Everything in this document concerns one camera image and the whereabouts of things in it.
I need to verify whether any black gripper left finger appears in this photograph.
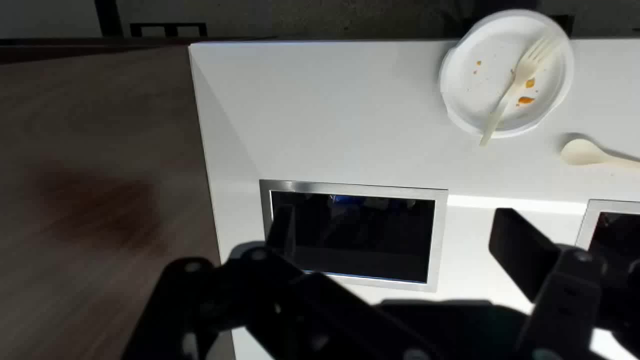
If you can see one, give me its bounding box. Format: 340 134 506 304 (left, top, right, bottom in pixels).
122 212 436 360

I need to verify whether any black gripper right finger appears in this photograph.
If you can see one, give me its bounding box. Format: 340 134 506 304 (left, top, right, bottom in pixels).
488 207 640 360

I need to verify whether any cream plastic spoon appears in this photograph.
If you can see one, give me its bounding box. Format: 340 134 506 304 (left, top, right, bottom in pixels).
559 134 640 177

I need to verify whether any cream plastic fork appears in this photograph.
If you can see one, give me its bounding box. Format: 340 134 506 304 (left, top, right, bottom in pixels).
479 33 563 149

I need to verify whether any white paper plate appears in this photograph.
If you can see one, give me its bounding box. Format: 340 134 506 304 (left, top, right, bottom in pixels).
438 9 577 140

